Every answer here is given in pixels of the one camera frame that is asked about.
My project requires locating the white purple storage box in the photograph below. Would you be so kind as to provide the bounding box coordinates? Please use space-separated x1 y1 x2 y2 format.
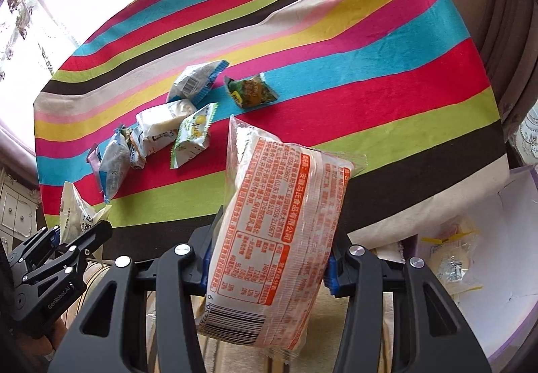
459 166 537 372

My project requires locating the orange printed bread package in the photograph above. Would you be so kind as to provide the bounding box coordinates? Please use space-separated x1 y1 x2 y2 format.
196 116 368 362

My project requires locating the yellow bun packet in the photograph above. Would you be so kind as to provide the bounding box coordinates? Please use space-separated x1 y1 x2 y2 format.
420 215 483 297

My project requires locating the white black text packet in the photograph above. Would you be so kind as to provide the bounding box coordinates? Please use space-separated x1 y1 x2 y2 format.
59 182 111 244

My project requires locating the green yellow snack packet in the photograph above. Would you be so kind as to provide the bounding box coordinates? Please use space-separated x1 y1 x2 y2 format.
224 72 278 110

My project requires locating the white cabinet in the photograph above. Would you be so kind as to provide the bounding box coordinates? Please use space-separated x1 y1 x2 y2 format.
0 167 40 255

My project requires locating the colourful striped tablecloth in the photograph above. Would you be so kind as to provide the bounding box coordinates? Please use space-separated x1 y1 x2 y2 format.
34 0 509 259

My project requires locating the blue edged barcode packet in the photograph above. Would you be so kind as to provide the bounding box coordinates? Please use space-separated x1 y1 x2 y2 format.
166 60 229 105

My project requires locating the white cake clear packet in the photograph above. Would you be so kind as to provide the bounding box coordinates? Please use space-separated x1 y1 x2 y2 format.
130 100 197 161

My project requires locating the striped towel seat cover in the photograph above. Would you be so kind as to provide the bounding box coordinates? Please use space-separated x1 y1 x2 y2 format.
61 263 394 372

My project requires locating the person's left hand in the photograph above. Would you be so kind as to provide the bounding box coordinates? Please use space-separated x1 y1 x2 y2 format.
16 318 67 372

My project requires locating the blue edged silver packet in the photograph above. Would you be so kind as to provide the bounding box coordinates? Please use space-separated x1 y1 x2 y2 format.
87 124 146 203

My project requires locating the green lemon snack packet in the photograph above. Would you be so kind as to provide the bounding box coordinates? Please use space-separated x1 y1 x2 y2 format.
169 103 219 169

